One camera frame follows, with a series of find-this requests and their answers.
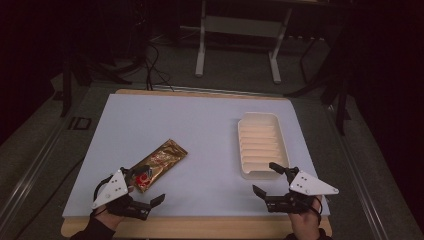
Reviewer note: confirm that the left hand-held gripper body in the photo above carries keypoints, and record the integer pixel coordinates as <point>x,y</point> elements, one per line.
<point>115,188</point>

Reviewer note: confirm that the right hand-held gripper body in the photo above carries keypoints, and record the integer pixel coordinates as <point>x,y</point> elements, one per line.
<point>306,186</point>

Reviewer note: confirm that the gold foil snack packet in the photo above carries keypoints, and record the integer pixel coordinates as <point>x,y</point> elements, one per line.
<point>163,156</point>

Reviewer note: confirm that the person's left hand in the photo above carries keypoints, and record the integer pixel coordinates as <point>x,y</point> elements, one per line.
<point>108,218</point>

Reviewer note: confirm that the person's right hand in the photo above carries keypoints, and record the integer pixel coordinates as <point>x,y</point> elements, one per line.
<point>306,223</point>

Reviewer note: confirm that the white ribbed plastic tray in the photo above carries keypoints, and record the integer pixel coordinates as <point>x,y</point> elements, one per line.
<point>260,143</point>

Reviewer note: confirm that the pale blue table mat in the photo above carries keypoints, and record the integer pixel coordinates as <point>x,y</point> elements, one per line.
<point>186,126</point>

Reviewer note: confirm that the black floor socket box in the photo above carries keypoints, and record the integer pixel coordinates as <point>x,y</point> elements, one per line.
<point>80,123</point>

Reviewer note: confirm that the black metal stand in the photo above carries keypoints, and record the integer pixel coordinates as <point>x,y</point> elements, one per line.
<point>66,90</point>
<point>340,100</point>

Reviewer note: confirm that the silver floor rail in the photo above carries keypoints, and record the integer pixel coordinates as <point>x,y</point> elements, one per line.
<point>30,173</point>
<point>358,176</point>

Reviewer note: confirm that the white metal desk frame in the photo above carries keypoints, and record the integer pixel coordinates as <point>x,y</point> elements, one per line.
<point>200,50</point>

